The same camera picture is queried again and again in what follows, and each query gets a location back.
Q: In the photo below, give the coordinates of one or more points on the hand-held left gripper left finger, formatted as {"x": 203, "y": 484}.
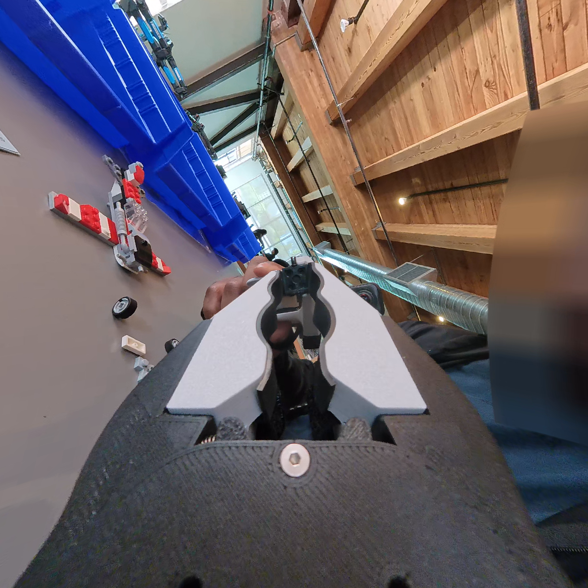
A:
{"x": 220, "y": 367}

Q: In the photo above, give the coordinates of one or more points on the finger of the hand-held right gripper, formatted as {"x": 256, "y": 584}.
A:
{"x": 303, "y": 323}

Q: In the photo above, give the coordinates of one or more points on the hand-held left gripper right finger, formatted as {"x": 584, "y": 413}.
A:
{"x": 372, "y": 367}

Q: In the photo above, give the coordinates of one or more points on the small grey toy piece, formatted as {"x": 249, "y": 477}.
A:
{"x": 297, "y": 276}

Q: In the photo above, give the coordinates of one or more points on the red white toy brick airplane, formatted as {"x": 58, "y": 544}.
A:
{"x": 115, "y": 220}

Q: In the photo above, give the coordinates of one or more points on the grey desk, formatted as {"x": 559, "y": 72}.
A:
{"x": 55, "y": 386}

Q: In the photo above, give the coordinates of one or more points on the person's right hand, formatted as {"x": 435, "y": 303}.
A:
{"x": 230, "y": 289}

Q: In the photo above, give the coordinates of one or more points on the small black toy wheel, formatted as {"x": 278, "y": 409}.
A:
{"x": 172, "y": 344}
{"x": 124, "y": 308}

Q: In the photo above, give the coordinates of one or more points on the small grey toy brick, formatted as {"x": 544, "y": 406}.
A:
{"x": 142, "y": 367}

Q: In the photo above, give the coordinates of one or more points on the small beige toy brick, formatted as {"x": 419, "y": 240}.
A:
{"x": 133, "y": 345}

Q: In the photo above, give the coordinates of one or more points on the person's legs in jeans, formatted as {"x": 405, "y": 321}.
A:
{"x": 533, "y": 459}

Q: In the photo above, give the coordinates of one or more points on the white instruction booklet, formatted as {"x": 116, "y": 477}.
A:
{"x": 7, "y": 144}

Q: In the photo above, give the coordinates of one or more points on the silver ventilation duct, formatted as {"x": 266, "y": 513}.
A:
{"x": 423, "y": 289}

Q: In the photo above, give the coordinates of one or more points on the black camera tripod rig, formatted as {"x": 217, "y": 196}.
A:
{"x": 156, "y": 41}

